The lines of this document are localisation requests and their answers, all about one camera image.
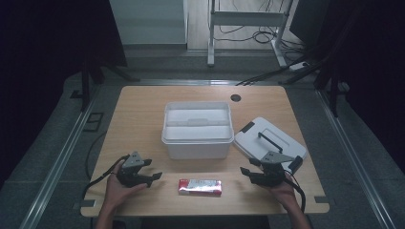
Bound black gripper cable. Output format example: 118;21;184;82
284;172;308;214
82;154;131;200

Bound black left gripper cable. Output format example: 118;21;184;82
82;154;131;200

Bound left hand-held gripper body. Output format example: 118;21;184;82
116;151;148;189

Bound thin black floor cable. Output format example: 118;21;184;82
84;130;108;179

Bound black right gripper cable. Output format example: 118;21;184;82
284;172;308;214

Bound black tripod stand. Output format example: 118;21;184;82
70;52;141;113
235;52;352;118

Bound black square floor frame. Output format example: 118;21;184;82
82;112;105;134

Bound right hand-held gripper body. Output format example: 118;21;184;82
253;151;295;188

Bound white lid with black handle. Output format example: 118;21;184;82
233;115;309;175

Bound white cabinet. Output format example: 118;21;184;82
108;0;189;46

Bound red and white packet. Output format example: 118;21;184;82
177;177;224;198

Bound white inner tray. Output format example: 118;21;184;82
165;108;231;141

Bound person's left hand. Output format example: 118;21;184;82
104;160;149;210

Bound metal floor rail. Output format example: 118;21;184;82
315;89;398;229
18;92;100;229

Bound white metal stand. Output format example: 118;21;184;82
206;0;294;69

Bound white power strip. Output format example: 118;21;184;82
288;61;309;72

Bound person's right hand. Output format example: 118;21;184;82
267;172;303;212

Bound black floor cables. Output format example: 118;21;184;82
212;0;308;62

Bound white plastic storage box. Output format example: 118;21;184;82
160;100;235;160

